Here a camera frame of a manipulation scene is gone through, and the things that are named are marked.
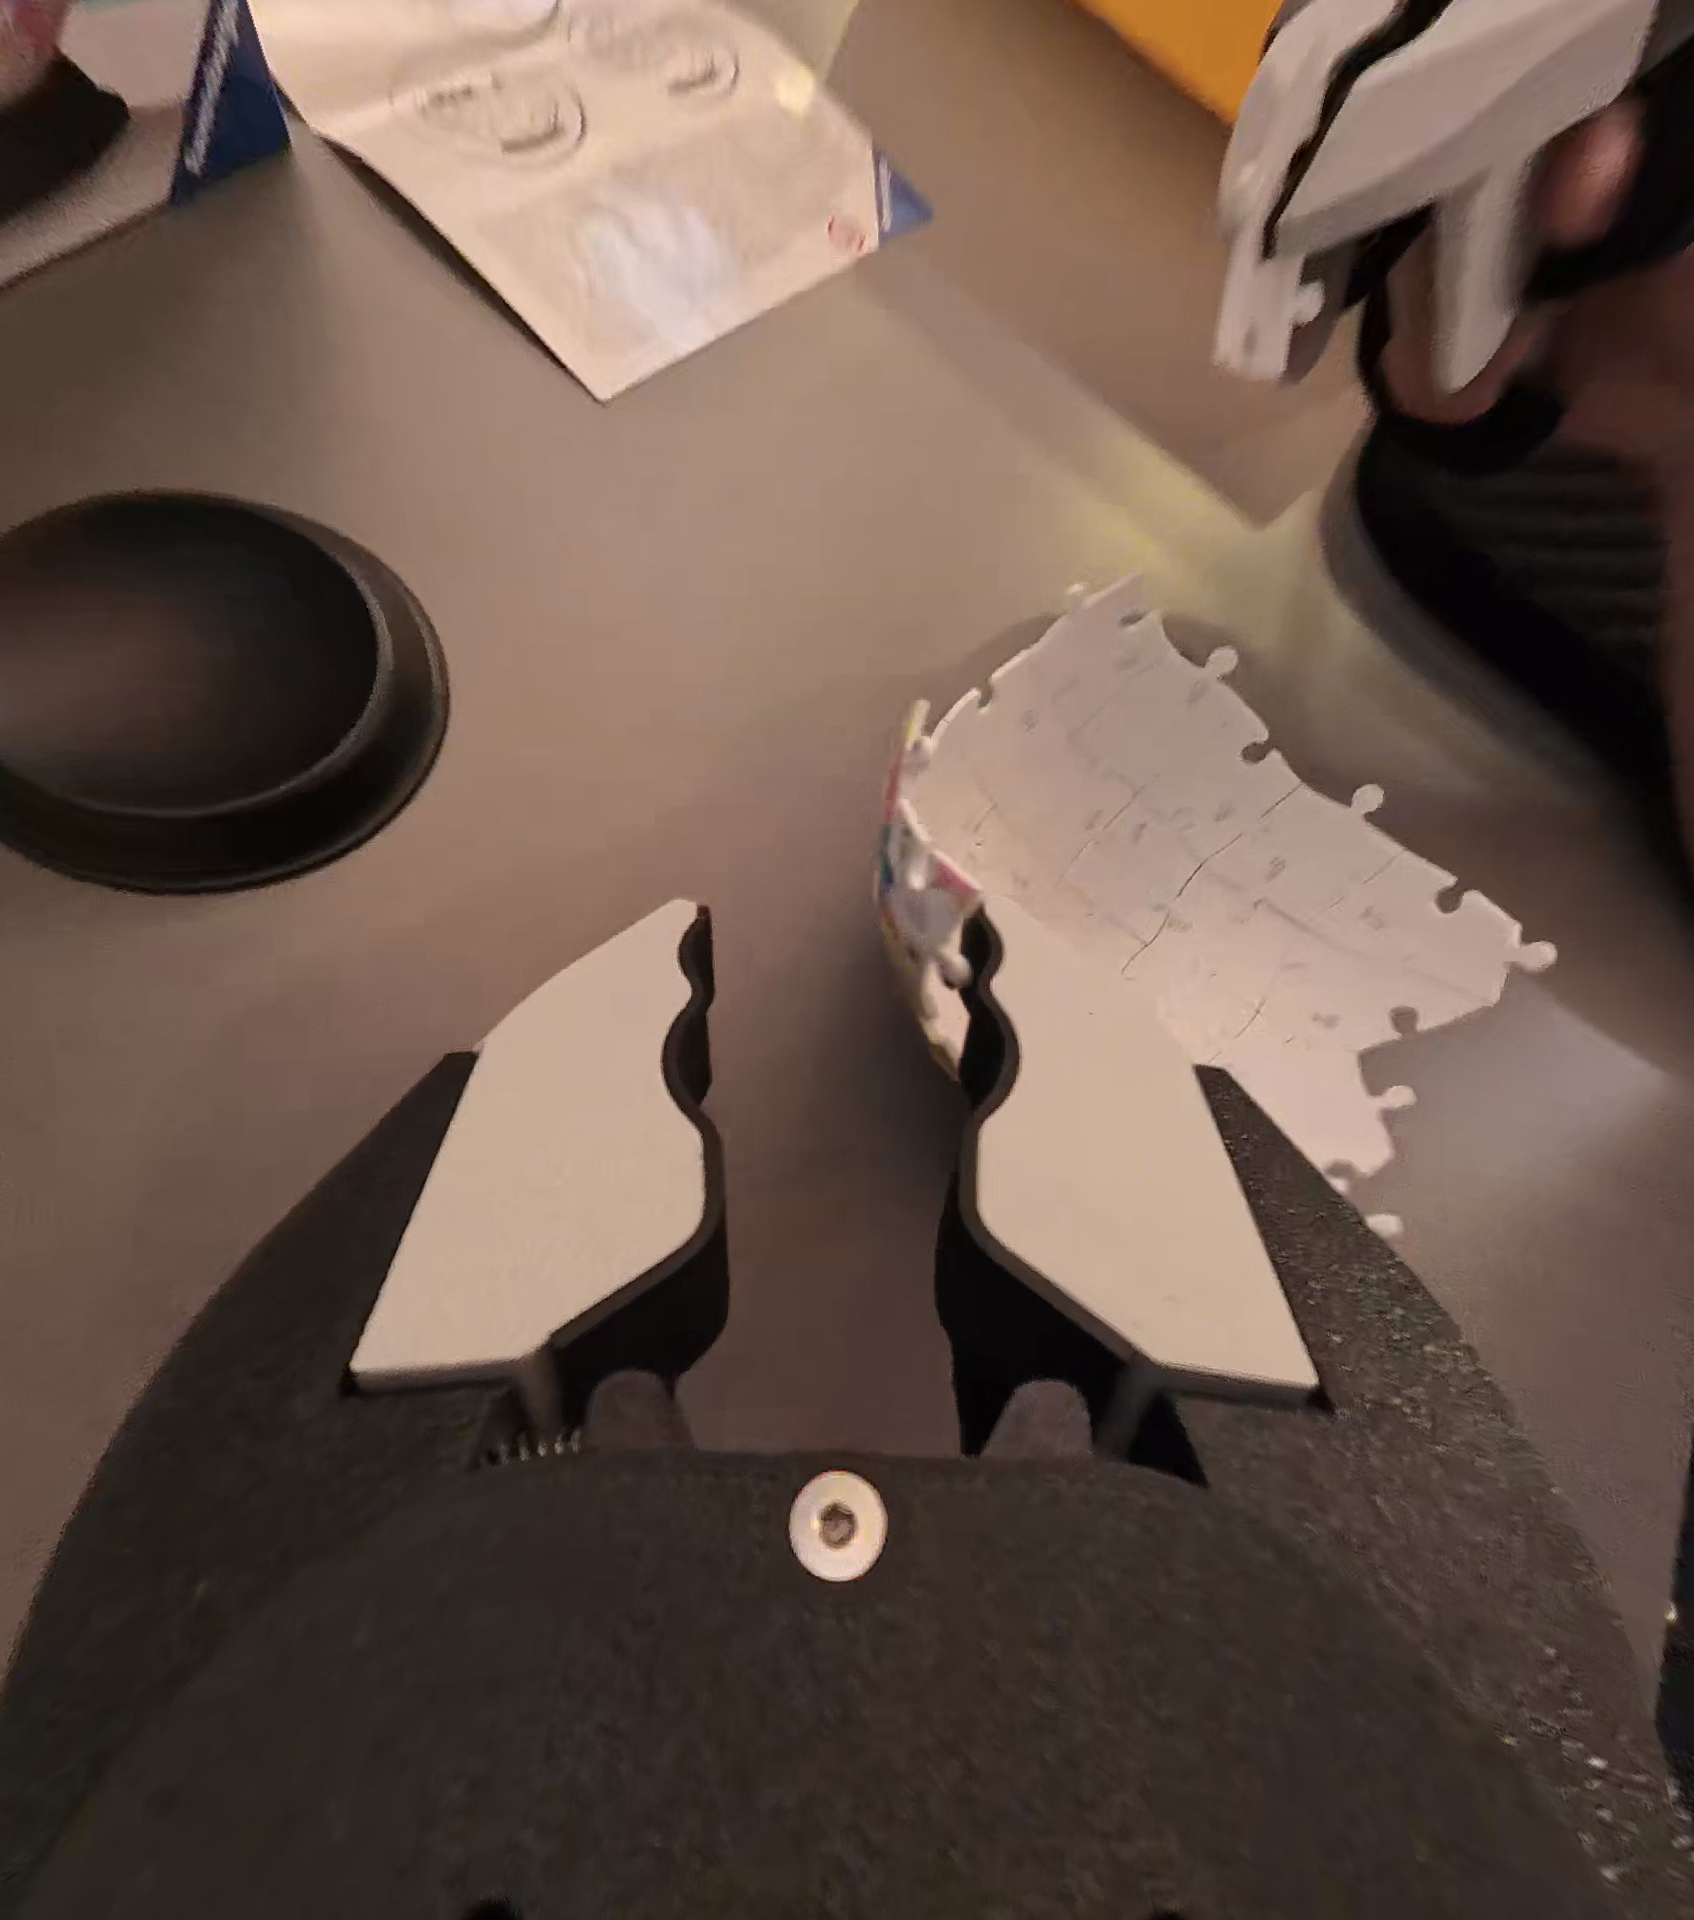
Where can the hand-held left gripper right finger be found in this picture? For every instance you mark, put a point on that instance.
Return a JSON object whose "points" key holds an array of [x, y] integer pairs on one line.
{"points": [[1133, 1201]]}

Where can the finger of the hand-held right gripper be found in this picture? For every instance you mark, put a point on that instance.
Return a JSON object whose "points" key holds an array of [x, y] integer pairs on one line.
{"points": [[1478, 121], [1298, 151]]}

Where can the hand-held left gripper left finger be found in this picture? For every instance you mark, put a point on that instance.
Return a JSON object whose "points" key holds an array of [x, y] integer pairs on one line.
{"points": [[549, 1201]]}

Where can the white puzzle piece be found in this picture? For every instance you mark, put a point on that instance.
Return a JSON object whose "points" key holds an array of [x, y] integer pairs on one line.
{"points": [[1268, 325]]}

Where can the assembled white puzzle section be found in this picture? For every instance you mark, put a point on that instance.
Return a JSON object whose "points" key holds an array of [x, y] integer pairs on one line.
{"points": [[1208, 870]]}

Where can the black round ball stand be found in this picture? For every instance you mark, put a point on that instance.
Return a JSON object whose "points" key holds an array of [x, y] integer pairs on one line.
{"points": [[173, 691]]}

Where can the colourful puzzle box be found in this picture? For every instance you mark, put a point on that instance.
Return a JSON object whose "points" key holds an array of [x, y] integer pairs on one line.
{"points": [[39, 151]]}

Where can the person's right hand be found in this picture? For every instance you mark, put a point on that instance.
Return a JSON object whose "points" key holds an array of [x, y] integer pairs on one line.
{"points": [[1689, 331]]}

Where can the yellow storage bin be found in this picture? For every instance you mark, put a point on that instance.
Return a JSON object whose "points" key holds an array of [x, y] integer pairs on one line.
{"points": [[1192, 46]]}

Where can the black chair armrest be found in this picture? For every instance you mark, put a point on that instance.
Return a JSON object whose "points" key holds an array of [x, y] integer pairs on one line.
{"points": [[1522, 587]]}

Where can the white instruction leaflet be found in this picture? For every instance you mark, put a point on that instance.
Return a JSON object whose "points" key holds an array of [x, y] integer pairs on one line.
{"points": [[608, 180]]}

